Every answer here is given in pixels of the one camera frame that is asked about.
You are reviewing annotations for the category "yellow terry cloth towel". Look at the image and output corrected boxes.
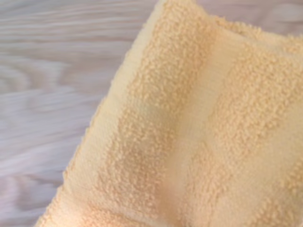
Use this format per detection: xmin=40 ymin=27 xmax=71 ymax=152
xmin=35 ymin=0 xmax=303 ymax=227

